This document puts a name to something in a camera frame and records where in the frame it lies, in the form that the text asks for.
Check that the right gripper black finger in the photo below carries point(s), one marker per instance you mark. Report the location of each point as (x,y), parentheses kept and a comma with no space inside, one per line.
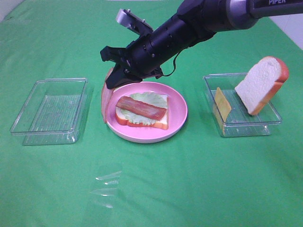
(119,77)

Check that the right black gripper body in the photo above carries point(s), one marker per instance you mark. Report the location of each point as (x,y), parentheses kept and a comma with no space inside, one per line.
(144,56)

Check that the bacon strip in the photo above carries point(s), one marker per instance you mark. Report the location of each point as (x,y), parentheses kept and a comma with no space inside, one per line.
(141,108)
(106,95)

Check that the green lettuce leaf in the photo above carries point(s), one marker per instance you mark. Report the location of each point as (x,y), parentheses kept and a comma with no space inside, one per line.
(151,98)

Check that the bread slice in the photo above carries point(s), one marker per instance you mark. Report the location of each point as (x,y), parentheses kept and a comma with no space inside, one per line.
(163,123)
(261,83)

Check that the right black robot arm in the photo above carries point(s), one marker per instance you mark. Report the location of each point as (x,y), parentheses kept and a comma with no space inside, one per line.
(195,21)

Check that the pink round plate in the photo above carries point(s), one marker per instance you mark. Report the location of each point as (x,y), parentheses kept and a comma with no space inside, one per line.
(177,113)

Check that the left clear plastic tray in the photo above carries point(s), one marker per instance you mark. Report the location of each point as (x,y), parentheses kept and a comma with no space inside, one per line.
(54,112)

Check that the clear plastic tray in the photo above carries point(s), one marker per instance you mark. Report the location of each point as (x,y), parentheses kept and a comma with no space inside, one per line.
(238,122)
(54,112)

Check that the yellow cheese slice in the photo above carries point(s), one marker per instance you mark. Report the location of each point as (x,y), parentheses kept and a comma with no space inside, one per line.
(222,104)

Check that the right clear plastic tray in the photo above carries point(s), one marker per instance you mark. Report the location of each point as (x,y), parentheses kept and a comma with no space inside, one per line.
(238,122)

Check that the green tablecloth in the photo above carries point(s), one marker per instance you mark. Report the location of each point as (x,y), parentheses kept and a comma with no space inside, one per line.
(194,179)

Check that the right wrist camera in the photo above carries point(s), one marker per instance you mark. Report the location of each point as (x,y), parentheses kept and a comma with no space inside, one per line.
(129,20)

